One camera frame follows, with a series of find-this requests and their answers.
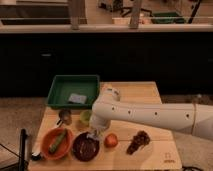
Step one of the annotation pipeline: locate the grey blue towel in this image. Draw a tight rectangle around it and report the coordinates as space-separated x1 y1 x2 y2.
87 132 101 141

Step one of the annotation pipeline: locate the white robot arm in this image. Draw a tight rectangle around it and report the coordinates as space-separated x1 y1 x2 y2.
89 87 213 141

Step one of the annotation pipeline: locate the purple bowl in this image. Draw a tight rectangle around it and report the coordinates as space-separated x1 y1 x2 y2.
72 132 100 162

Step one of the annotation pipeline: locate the orange bowl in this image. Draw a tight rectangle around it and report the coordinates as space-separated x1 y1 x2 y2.
41 128 73 160

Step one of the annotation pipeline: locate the orange fruit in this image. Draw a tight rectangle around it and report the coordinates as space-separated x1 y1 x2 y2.
104 133 118 148

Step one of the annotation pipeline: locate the light green cup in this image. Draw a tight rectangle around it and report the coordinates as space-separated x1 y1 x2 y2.
80 110 92 126

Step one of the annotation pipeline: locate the small metal pot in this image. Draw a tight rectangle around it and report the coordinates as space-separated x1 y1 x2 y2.
57 109 72 126

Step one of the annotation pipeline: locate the blue sponge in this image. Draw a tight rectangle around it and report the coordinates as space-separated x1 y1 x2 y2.
68 93 87 104

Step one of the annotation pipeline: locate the dark grape bunch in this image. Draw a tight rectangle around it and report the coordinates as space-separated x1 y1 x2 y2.
126 131 150 155

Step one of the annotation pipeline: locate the green cucumber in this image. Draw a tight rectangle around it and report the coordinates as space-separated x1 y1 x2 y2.
49 129 67 154

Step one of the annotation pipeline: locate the green plastic tray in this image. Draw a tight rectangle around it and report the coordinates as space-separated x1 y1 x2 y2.
47 75 100 109

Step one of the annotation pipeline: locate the black pole stand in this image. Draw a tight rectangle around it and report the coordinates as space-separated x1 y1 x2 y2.
19 129 27 171

